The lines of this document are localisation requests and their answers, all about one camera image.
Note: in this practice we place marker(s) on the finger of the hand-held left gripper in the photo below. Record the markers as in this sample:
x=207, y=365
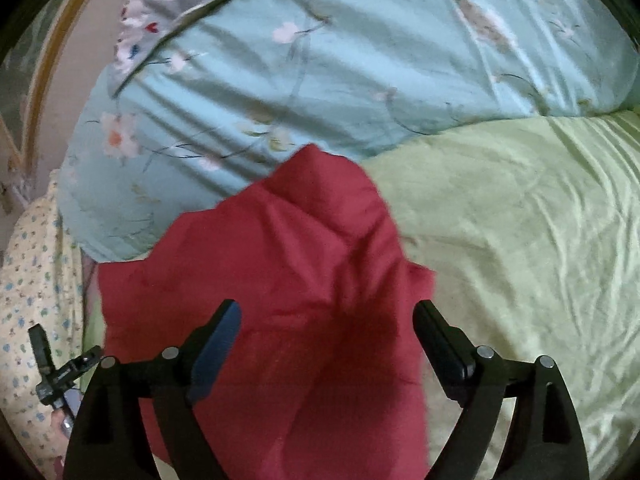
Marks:
x=90, y=356

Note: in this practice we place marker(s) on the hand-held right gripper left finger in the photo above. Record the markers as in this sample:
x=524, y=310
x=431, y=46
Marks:
x=215, y=347

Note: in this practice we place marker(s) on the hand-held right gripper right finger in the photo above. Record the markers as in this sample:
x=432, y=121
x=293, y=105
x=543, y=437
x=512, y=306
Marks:
x=442, y=347

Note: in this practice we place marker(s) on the red quilted jacket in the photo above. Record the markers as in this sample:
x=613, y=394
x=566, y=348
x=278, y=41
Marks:
x=300, y=310

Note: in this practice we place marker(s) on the person's left hand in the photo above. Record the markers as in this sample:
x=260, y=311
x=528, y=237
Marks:
x=62, y=422

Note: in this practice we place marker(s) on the yellow printed pillow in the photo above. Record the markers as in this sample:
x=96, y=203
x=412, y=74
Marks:
x=30, y=300

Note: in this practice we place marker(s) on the light green bed sheet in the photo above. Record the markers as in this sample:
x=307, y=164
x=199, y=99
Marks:
x=525, y=260

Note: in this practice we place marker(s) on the teal floral quilt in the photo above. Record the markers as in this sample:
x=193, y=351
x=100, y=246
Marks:
x=325, y=85

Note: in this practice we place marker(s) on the grey bird print cloth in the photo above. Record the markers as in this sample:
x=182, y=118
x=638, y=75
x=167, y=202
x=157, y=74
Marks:
x=165, y=5

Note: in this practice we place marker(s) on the yellow framed wall picture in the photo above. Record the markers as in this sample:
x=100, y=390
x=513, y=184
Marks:
x=47, y=75

